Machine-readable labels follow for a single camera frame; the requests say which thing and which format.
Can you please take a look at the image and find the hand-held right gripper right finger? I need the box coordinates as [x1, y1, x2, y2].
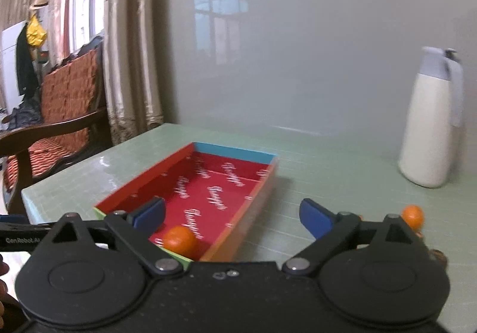
[282, 199, 425, 278]

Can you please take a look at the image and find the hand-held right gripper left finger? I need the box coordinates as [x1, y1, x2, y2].
[48, 197, 184, 278]

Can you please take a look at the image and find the orange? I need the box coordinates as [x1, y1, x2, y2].
[401, 204, 425, 230]
[163, 226, 199, 256]

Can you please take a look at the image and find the red paper box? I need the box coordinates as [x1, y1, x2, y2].
[93, 141, 280, 263]

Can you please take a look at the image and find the small brown fruit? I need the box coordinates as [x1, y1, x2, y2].
[428, 249, 448, 268]

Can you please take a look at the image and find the person's left hand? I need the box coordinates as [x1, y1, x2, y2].
[0, 255, 10, 322]

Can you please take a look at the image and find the green grid table mat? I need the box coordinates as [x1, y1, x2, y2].
[20, 122, 477, 281]

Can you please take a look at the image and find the dark clothes pile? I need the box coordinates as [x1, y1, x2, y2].
[2, 95, 43, 130]

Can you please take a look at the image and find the wooden chair orange upholstery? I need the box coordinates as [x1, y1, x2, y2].
[0, 35, 112, 214]

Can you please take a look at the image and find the white thermos jug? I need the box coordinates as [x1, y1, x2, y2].
[398, 46, 466, 188]

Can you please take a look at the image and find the beige curtain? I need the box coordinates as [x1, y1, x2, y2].
[102, 0, 165, 145]

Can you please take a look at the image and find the dark hanging coat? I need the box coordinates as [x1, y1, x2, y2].
[15, 22, 40, 99]

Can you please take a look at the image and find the yellow garment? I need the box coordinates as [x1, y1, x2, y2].
[26, 15, 48, 48]

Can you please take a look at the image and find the window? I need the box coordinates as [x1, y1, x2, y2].
[67, 0, 109, 54]

